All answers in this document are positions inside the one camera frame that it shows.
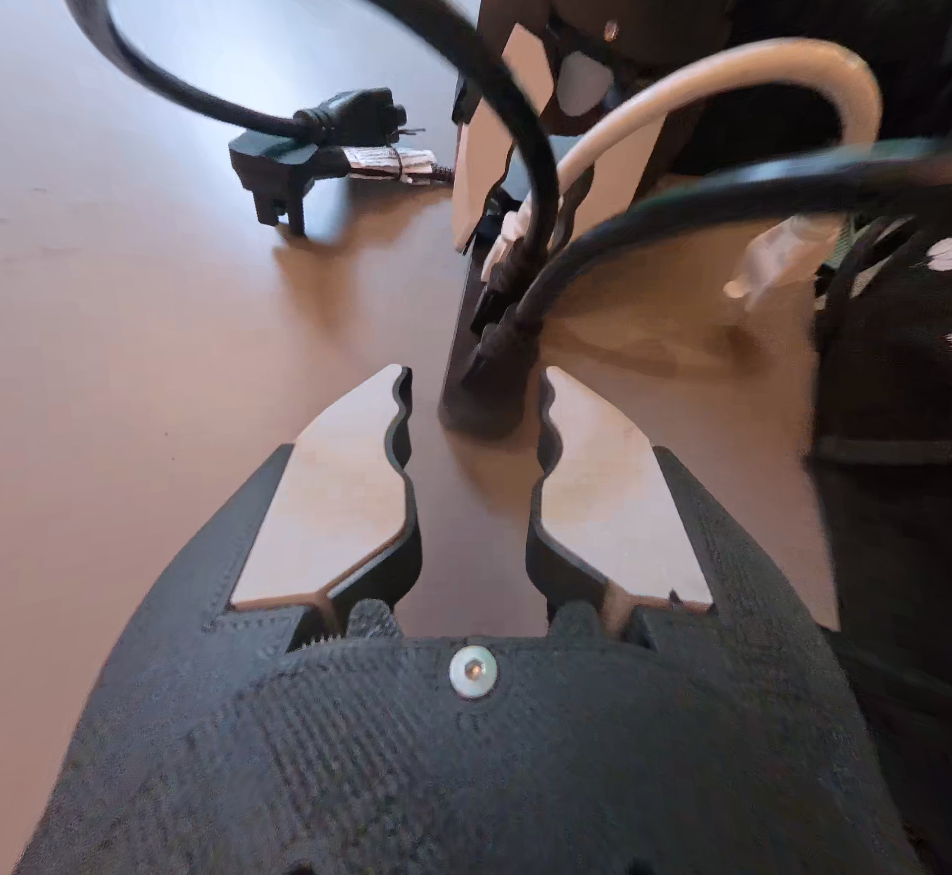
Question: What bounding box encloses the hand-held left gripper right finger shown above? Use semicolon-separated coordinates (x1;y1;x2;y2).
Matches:
526;367;715;613

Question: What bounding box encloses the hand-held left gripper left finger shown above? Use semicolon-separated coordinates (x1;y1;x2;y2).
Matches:
229;364;423;612

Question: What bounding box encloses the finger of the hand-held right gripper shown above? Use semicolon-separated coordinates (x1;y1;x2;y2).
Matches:
451;23;557;252
556;118;670;252

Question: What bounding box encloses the black power cord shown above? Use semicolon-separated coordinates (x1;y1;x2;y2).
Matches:
461;138;952;388
59;0;560;311

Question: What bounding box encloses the black power strip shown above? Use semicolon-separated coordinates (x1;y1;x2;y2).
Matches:
439;198;540;440

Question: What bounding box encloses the white power cord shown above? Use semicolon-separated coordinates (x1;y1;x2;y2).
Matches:
482;38;884;312

